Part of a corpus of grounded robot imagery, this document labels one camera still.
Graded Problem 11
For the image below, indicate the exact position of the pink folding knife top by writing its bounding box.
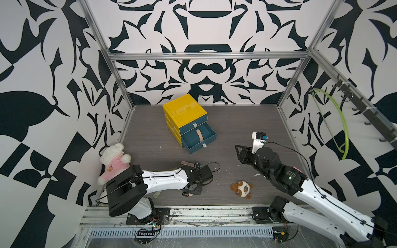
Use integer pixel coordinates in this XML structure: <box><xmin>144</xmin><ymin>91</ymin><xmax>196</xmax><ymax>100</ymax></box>
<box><xmin>181</xmin><ymin>161</ymin><xmax>195</xmax><ymax>167</ymax></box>

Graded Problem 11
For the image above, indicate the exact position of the pink folding knife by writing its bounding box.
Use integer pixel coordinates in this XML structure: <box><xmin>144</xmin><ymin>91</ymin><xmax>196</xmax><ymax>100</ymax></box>
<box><xmin>181</xmin><ymin>161</ymin><xmax>195</xmax><ymax>167</ymax></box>
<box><xmin>196</xmin><ymin>129</ymin><xmax>204</xmax><ymax>142</ymax></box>

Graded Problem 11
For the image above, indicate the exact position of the yellow teal drawer cabinet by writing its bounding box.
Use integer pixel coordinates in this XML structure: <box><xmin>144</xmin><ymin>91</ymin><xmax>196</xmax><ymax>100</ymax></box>
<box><xmin>162</xmin><ymin>94</ymin><xmax>208</xmax><ymax>147</ymax></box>

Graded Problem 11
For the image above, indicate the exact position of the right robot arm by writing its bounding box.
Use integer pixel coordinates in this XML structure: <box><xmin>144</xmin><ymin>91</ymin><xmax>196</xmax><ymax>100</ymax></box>
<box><xmin>235</xmin><ymin>145</ymin><xmax>388</xmax><ymax>248</ymax></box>

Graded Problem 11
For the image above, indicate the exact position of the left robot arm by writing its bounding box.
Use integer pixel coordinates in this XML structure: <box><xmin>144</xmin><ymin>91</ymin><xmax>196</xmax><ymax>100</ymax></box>
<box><xmin>105</xmin><ymin>164</ymin><xmax>213</xmax><ymax>220</ymax></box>

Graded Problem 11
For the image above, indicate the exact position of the brown white plush toy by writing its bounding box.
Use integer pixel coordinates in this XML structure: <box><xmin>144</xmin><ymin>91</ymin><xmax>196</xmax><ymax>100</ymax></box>
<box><xmin>230</xmin><ymin>180</ymin><xmax>253</xmax><ymax>199</ymax></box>

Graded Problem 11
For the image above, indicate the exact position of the olive folding knife lowest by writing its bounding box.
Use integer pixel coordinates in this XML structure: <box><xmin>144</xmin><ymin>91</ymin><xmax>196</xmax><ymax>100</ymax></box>
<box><xmin>153</xmin><ymin>191</ymin><xmax>161</xmax><ymax>198</ymax></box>

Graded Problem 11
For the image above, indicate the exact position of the green hanging hoop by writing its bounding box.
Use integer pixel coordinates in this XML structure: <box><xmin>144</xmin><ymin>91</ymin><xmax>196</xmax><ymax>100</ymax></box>
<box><xmin>310</xmin><ymin>88</ymin><xmax>350</xmax><ymax>161</ymax></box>

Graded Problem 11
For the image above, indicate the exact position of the white teddy bear pink shirt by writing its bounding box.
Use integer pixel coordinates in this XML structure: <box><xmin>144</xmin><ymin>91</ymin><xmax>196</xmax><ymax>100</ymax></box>
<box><xmin>98</xmin><ymin>143</ymin><xmax>131</xmax><ymax>186</ymax></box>

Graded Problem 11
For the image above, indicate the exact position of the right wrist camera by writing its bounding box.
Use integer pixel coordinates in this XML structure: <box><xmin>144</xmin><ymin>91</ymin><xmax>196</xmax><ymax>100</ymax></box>
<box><xmin>252</xmin><ymin>132</ymin><xmax>268</xmax><ymax>154</ymax></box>

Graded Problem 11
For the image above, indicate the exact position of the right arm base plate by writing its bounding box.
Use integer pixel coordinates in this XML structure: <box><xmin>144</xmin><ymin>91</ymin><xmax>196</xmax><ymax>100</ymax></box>
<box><xmin>251</xmin><ymin>206</ymin><xmax>279</xmax><ymax>224</ymax></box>

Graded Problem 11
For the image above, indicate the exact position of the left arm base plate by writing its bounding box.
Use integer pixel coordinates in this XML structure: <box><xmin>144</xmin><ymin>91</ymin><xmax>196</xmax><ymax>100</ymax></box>
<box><xmin>126</xmin><ymin>207</ymin><xmax>170</xmax><ymax>225</ymax></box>

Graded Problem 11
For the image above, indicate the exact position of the aluminium frame rail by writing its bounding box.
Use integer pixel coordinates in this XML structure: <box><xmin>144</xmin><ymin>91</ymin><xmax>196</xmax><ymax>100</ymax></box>
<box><xmin>108</xmin><ymin>51</ymin><xmax>308</xmax><ymax>61</ymax></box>

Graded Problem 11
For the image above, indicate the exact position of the black wall hook rack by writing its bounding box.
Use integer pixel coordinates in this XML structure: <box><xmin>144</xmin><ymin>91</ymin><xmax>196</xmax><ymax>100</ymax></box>
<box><xmin>333</xmin><ymin>74</ymin><xmax>397</xmax><ymax>150</ymax></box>

